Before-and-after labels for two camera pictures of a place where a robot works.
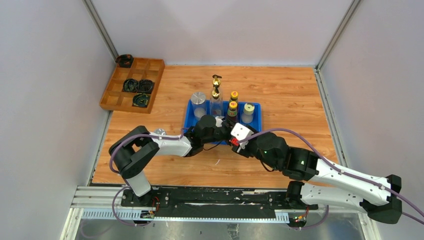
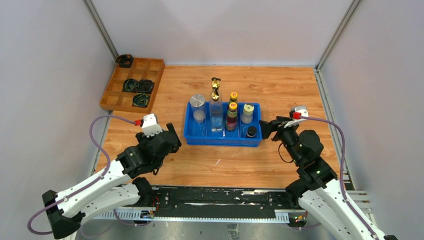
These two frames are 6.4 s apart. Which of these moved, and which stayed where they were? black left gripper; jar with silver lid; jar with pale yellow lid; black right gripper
Moved: black left gripper; black right gripper
Stayed: jar with pale yellow lid; jar with silver lid
